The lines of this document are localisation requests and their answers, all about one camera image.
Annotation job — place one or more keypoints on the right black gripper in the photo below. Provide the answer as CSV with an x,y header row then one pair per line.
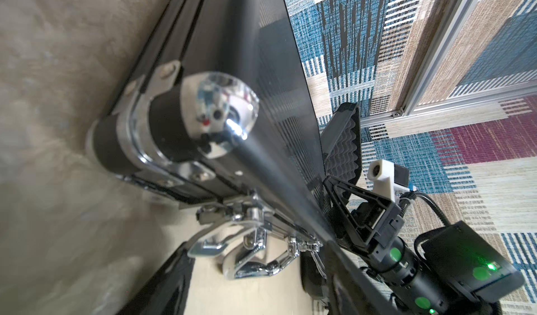
x,y
367,222

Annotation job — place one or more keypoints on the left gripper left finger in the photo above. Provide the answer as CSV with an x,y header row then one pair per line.
x,y
166,292

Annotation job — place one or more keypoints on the grey poker case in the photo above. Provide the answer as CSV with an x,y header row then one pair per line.
x,y
342,156

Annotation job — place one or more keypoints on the black poker case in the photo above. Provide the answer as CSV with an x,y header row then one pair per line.
x,y
216,114

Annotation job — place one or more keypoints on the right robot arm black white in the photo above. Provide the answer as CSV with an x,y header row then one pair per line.
x,y
448,270

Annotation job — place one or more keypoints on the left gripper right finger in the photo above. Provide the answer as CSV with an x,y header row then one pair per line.
x,y
350,291

